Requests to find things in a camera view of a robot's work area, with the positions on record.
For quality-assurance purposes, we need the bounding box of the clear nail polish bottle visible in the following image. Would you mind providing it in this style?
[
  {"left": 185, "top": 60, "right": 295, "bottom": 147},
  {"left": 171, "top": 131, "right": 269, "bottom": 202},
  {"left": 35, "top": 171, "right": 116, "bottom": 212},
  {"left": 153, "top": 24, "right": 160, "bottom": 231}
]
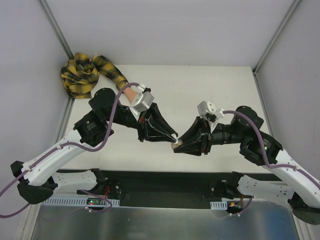
[{"left": 171, "top": 141, "right": 183, "bottom": 150}]

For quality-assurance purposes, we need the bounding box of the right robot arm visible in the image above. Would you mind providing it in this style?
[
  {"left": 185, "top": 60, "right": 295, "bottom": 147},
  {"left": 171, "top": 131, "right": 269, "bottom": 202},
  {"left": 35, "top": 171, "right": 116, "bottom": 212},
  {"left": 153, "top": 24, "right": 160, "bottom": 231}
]
[{"left": 171, "top": 101, "right": 320, "bottom": 226}]

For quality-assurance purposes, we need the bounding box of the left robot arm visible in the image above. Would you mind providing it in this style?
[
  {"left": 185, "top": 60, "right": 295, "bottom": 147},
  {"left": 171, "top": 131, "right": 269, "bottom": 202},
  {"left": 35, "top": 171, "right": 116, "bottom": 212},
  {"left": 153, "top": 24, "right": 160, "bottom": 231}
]
[{"left": 10, "top": 88, "right": 178, "bottom": 205}]

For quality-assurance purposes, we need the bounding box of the mannequin hand with painted nails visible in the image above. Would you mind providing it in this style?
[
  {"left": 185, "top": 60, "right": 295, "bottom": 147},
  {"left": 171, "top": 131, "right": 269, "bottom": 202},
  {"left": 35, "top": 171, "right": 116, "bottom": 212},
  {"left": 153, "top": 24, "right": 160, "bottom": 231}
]
[{"left": 123, "top": 87, "right": 140, "bottom": 105}]

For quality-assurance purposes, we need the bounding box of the yellow plaid shirt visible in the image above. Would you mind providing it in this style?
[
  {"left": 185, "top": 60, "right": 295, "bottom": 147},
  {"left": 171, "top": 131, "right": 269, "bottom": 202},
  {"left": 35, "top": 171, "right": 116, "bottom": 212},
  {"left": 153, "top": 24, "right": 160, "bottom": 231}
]
[{"left": 60, "top": 52, "right": 128, "bottom": 99}]

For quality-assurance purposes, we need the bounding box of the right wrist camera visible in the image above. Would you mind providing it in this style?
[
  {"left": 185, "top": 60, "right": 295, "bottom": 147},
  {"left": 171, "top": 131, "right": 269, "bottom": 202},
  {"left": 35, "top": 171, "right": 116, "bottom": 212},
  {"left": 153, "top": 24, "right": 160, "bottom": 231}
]
[{"left": 197, "top": 101, "right": 225, "bottom": 133}]

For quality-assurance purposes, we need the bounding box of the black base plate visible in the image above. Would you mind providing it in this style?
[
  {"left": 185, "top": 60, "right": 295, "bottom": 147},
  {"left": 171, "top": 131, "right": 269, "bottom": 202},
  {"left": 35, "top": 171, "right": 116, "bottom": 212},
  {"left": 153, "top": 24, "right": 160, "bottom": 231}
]
[{"left": 57, "top": 169, "right": 287, "bottom": 208}]

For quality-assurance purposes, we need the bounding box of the right white cable duct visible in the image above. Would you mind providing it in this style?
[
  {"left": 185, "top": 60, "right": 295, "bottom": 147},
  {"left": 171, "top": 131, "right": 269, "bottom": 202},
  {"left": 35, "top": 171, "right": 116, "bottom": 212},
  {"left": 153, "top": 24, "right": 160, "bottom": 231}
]
[{"left": 209, "top": 200, "right": 243, "bottom": 211}]

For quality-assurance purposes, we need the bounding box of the white cable duct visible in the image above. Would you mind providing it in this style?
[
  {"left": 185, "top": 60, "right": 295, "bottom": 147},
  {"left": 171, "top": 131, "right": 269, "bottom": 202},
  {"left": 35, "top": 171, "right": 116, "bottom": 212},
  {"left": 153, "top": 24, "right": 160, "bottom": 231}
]
[
  {"left": 43, "top": 196, "right": 120, "bottom": 208},
  {"left": 209, "top": 200, "right": 243, "bottom": 211}
]

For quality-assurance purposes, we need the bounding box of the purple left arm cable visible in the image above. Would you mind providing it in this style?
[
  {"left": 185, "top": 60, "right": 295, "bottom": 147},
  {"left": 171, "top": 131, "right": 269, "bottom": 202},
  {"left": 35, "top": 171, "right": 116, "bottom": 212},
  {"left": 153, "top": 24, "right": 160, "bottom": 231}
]
[{"left": 0, "top": 82, "right": 143, "bottom": 218}]

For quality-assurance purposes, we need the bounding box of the left white cable duct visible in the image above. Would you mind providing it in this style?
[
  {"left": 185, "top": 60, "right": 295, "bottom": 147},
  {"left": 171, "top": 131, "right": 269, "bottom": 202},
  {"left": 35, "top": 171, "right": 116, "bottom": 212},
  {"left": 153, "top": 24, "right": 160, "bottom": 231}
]
[{"left": 43, "top": 196, "right": 120, "bottom": 208}]

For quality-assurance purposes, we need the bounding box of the aluminium frame post right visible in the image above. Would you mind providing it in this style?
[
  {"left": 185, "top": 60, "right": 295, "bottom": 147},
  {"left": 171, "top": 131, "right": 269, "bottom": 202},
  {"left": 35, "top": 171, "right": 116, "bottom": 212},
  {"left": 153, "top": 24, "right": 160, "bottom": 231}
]
[{"left": 252, "top": 0, "right": 303, "bottom": 76}]

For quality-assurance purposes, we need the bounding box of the aluminium frame post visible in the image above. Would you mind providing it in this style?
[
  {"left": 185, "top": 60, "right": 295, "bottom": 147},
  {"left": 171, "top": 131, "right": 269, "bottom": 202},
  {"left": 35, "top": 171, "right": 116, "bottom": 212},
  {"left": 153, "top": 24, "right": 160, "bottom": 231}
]
[
  {"left": 37, "top": 0, "right": 74, "bottom": 60},
  {"left": 252, "top": 0, "right": 303, "bottom": 76}
]

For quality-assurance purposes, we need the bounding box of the aluminium frame post left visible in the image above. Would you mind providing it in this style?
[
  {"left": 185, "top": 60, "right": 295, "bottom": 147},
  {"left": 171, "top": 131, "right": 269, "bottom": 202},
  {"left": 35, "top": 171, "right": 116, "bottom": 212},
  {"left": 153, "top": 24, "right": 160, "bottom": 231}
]
[{"left": 37, "top": 0, "right": 74, "bottom": 60}]

